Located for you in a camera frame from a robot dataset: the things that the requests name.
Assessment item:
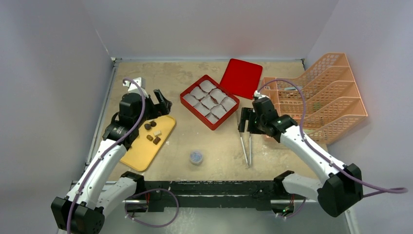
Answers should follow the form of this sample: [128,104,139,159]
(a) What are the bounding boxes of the white chocolate piece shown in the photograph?
[153,130,161,137]

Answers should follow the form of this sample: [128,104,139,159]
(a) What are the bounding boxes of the dark brown square chocolate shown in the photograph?
[153,136,161,145]

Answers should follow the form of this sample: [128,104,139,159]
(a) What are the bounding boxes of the metal tweezers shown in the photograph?
[236,111,253,167]

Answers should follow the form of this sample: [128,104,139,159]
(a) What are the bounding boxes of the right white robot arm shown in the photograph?
[238,96,363,217]

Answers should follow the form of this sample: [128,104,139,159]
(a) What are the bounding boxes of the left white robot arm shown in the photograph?
[51,89,172,234]

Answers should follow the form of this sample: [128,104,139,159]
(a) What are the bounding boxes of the yellow plastic tray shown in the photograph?
[120,115,176,172]

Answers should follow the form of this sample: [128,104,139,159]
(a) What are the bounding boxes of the red box lid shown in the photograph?
[220,58,263,99]

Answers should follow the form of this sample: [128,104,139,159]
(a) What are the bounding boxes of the red compartment box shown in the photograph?
[180,75,240,131]

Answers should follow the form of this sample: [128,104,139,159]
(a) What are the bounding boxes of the small clear round container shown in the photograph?
[189,150,204,165]

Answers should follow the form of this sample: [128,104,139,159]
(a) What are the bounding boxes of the orange mesh file organizer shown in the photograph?
[260,53,368,144]

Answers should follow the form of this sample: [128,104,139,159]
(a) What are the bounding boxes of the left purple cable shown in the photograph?
[66,78,147,234]

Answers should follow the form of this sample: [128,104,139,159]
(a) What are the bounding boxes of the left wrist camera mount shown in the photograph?
[122,77,145,93]

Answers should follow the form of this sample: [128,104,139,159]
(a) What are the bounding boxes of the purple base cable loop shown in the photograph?
[124,188,180,229]

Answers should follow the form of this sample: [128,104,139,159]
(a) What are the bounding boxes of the black metal base rail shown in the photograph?
[69,179,323,214]

